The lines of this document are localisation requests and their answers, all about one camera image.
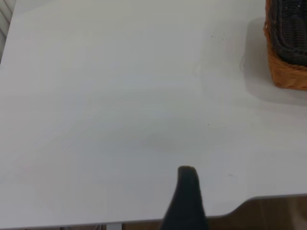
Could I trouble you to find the orange woven wicker basket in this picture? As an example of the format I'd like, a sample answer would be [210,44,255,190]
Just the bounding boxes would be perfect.
[263,20,307,91]

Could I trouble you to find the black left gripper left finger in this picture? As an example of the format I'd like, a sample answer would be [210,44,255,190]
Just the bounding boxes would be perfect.
[160,165,188,230]

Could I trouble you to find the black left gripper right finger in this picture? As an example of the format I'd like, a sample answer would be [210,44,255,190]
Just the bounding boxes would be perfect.
[186,165,210,230]

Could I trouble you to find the dark brown woven wicker basket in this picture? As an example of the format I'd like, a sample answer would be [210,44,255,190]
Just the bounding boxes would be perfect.
[265,0,307,67]

